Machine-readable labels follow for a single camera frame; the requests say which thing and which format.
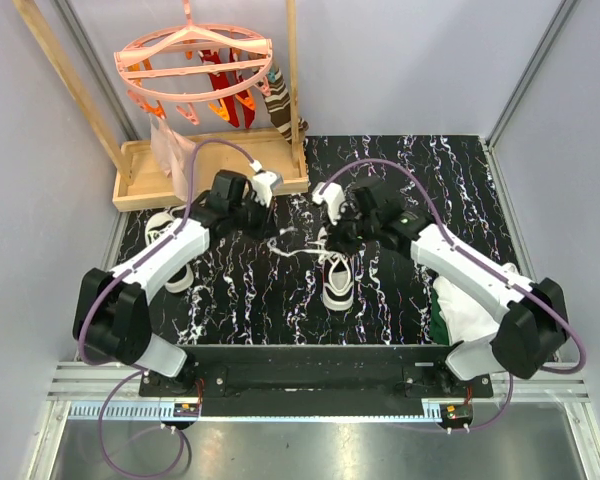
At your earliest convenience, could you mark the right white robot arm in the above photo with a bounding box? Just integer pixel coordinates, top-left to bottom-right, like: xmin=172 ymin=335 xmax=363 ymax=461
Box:
xmin=312 ymin=178 xmax=573 ymax=397

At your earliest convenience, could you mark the translucent plastic bag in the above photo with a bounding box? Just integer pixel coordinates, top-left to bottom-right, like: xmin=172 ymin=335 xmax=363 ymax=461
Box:
xmin=150 ymin=117 xmax=196 ymax=201

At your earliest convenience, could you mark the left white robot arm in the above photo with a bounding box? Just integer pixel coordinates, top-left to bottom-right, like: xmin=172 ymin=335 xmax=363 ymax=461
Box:
xmin=73 ymin=170 xmax=282 ymax=396

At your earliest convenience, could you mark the pink round clip hanger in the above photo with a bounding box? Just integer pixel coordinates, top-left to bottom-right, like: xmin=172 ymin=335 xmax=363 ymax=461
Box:
xmin=114 ymin=1 xmax=273 ymax=128

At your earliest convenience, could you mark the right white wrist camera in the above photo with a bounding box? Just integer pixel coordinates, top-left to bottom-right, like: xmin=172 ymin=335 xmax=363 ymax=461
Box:
xmin=311 ymin=182 xmax=346 ymax=225

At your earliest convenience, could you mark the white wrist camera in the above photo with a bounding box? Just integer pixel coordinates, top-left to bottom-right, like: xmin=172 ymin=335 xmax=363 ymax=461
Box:
xmin=251 ymin=170 xmax=284 ymax=207
xmin=311 ymin=182 xmax=346 ymax=225

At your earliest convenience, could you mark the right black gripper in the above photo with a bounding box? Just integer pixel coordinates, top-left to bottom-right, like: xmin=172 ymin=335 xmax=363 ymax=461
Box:
xmin=321 ymin=203 xmax=379 ymax=260

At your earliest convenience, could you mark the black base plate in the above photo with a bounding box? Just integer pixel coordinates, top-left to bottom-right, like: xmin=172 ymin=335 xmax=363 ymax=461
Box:
xmin=140 ymin=363 xmax=493 ymax=419

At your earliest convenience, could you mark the wooden tray rack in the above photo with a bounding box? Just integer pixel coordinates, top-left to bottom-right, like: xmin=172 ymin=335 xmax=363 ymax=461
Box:
xmin=15 ymin=1 xmax=309 ymax=212

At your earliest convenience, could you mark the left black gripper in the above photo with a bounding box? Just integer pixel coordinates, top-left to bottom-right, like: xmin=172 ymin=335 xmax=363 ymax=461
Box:
xmin=230 ymin=193 xmax=281 ymax=243

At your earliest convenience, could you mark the green folded cloth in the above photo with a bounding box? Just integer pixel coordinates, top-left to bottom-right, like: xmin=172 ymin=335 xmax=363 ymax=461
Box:
xmin=429 ymin=276 xmax=451 ymax=346

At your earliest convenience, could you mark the white shoelace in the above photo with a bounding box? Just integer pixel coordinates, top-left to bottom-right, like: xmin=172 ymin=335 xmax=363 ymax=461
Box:
xmin=266 ymin=227 xmax=343 ymax=265

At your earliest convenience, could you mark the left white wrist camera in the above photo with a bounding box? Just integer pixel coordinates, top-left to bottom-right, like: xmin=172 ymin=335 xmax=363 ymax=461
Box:
xmin=251 ymin=170 xmax=284 ymax=207

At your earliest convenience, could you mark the red sock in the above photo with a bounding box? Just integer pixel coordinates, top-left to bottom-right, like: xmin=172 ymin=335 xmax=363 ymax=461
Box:
xmin=198 ymin=50 xmax=240 ymax=128
xmin=229 ymin=48 xmax=256 ymax=129

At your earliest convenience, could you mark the black marble mat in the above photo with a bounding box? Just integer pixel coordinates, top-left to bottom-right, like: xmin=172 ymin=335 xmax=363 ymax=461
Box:
xmin=97 ymin=134 xmax=556 ymax=347

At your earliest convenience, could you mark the white sneaker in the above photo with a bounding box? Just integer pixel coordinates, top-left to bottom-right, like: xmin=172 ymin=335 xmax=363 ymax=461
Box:
xmin=315 ymin=227 xmax=354 ymax=312
xmin=143 ymin=209 xmax=194 ymax=295

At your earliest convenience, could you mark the brown striped sock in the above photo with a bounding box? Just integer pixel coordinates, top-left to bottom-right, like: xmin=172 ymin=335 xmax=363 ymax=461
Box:
xmin=264 ymin=63 xmax=292 ymax=144

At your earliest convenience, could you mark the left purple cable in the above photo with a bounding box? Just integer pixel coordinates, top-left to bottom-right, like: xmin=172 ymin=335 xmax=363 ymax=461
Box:
xmin=77 ymin=138 xmax=266 ymax=475

